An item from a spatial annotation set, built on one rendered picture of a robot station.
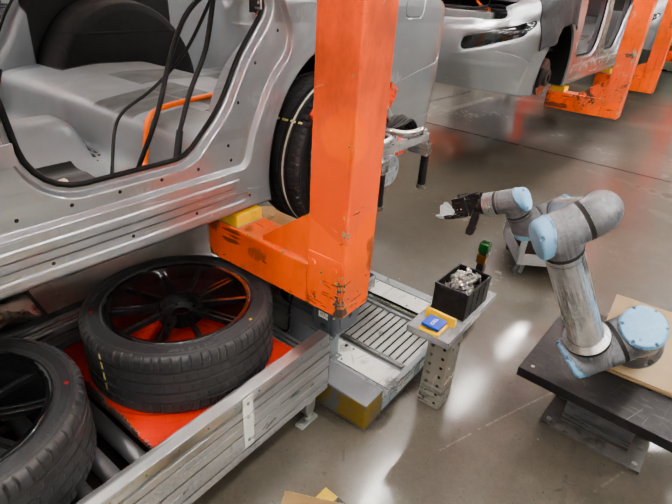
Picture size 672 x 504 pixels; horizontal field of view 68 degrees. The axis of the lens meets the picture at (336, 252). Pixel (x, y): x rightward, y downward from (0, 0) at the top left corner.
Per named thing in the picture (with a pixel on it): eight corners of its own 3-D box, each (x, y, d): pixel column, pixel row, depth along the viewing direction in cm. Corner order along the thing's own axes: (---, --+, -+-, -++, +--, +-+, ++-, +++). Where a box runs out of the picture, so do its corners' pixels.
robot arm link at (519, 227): (548, 234, 192) (539, 209, 186) (519, 247, 194) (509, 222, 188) (539, 223, 200) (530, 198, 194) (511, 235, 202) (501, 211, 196)
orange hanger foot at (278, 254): (240, 239, 217) (237, 163, 200) (334, 284, 190) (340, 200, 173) (209, 253, 205) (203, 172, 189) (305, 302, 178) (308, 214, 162)
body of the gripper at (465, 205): (456, 194, 205) (484, 189, 198) (461, 214, 207) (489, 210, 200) (449, 200, 199) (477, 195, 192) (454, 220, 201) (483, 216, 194)
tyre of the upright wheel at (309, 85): (324, 220, 264) (364, 96, 254) (361, 234, 252) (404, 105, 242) (236, 204, 209) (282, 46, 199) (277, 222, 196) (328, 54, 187)
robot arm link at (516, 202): (530, 216, 185) (522, 195, 180) (497, 221, 193) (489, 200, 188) (535, 201, 191) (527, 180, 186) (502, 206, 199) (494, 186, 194)
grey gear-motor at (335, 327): (289, 311, 247) (290, 249, 230) (358, 349, 225) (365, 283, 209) (263, 328, 234) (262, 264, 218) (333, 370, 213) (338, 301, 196)
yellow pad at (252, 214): (239, 208, 207) (239, 196, 205) (263, 218, 200) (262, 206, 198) (213, 218, 198) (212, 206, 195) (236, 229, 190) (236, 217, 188)
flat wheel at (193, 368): (168, 286, 227) (162, 239, 216) (300, 324, 208) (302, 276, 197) (45, 379, 173) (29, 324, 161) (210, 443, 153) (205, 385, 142)
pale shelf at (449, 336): (457, 284, 214) (459, 278, 213) (495, 299, 205) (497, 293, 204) (405, 330, 184) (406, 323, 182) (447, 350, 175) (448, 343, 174)
